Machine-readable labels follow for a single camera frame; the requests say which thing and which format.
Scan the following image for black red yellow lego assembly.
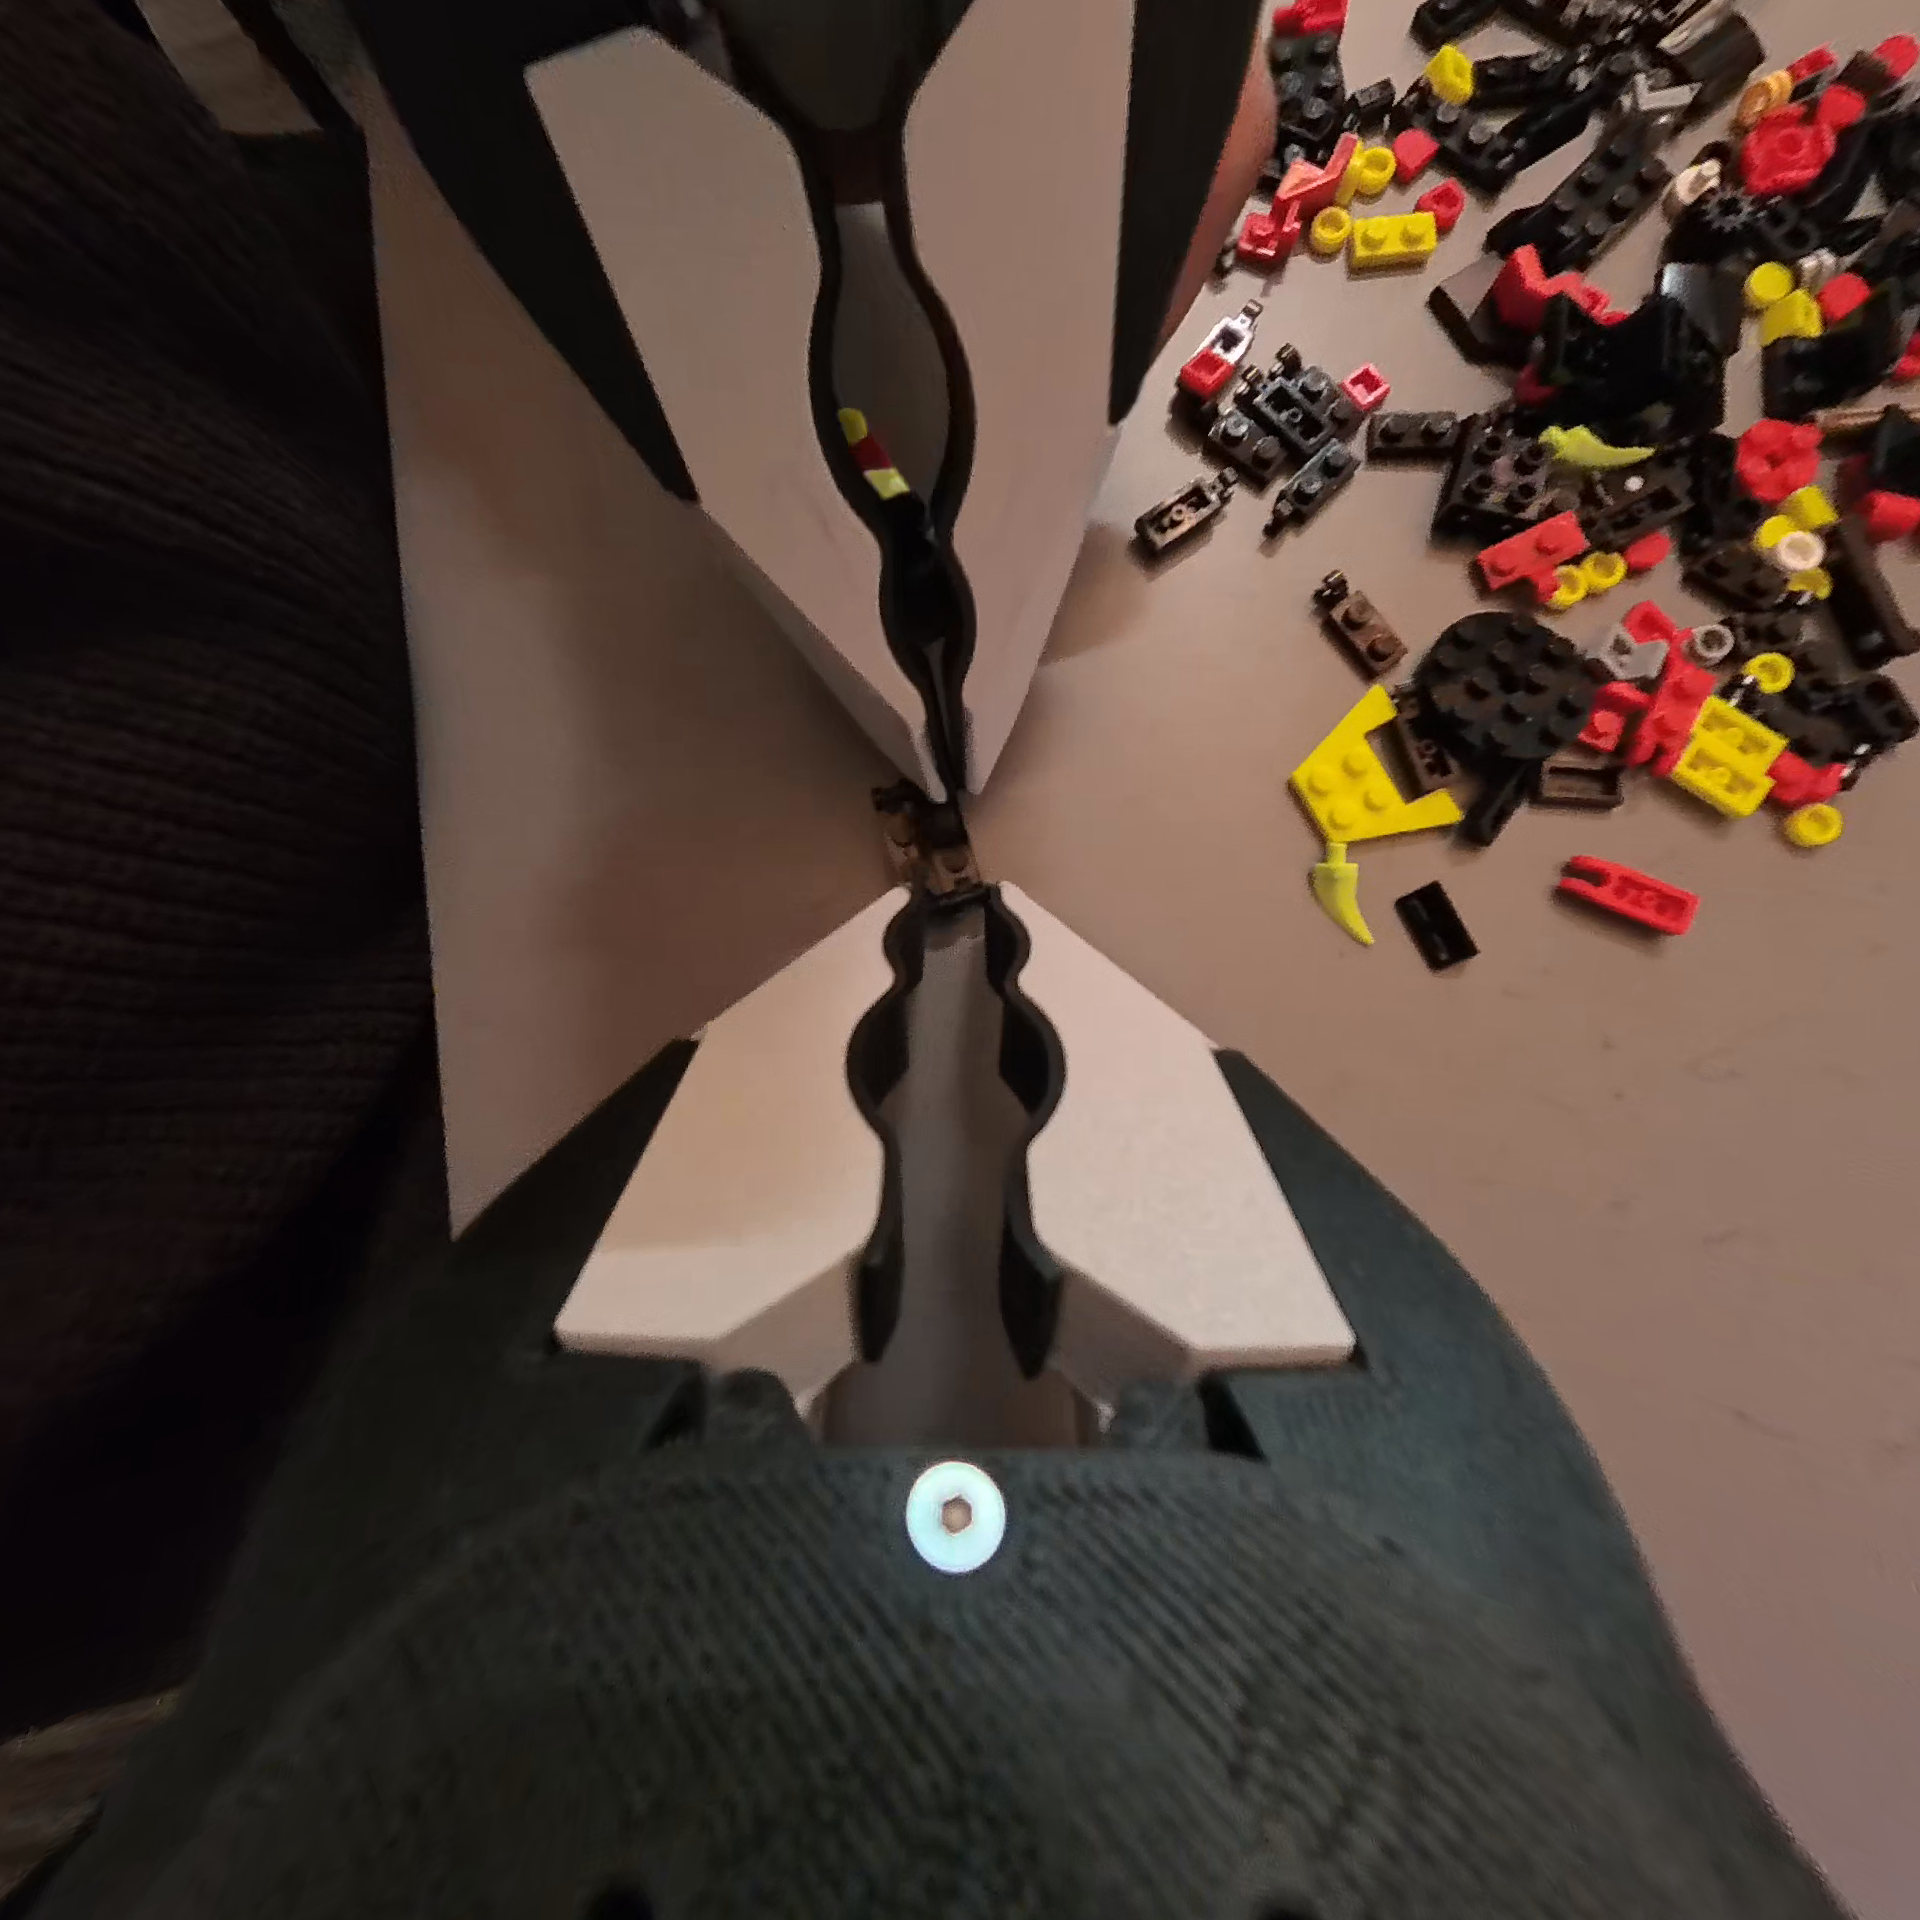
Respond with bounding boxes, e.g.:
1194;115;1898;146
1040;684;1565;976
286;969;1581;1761
834;402;976;677

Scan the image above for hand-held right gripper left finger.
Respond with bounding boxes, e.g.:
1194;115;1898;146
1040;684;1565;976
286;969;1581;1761
550;882;939;1443

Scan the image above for black lego slope tile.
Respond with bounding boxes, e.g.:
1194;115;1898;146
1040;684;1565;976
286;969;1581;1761
1394;882;1478;972

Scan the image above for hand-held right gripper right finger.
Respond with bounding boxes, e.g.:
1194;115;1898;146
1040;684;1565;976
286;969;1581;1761
976;882;1359;1441

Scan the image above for yellow lego wedge plate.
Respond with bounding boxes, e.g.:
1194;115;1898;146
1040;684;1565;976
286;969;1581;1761
1288;686;1465;865

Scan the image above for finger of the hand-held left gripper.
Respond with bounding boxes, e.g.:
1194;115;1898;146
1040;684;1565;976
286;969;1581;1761
899;0;1135;798
526;28;965;798

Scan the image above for pile of loose lego pieces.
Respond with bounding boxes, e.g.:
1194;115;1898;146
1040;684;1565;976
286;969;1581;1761
1131;0;1920;849

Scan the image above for red lego clip plate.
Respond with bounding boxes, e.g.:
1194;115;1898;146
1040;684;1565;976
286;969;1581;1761
1554;854;1701;934

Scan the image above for black round lego plate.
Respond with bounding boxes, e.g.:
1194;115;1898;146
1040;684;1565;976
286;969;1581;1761
1416;613;1606;760

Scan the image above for person's left hand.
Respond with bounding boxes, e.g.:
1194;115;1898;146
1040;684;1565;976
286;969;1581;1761
1167;60;1279;350

